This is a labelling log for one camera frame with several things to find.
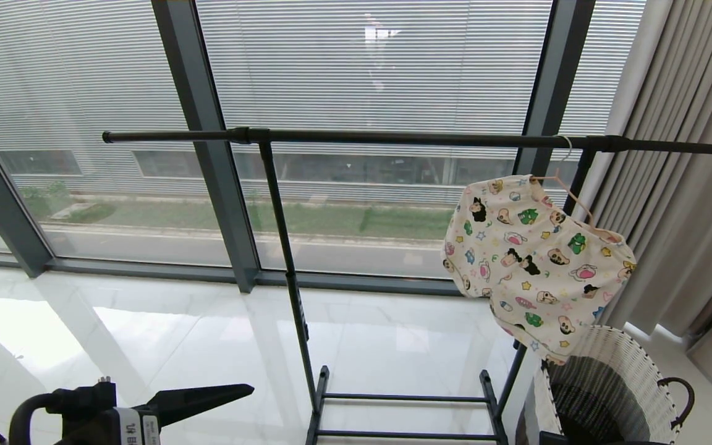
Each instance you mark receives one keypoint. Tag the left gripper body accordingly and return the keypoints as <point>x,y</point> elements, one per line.
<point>133,426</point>

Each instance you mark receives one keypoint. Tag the cream printed garment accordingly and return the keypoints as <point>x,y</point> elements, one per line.
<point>535,259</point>

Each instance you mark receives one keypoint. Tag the pink clothes hanger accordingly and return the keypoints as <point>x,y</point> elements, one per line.
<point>572,196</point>

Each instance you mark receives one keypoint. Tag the black clothes rack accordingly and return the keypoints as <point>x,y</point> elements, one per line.
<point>393,137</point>

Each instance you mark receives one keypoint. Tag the white laundry basket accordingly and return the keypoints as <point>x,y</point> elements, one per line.
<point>640,371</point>

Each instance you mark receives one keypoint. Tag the beige curtain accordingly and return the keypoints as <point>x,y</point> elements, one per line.
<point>690,154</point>

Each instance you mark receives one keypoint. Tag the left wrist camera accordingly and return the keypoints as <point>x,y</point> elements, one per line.
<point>84,398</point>

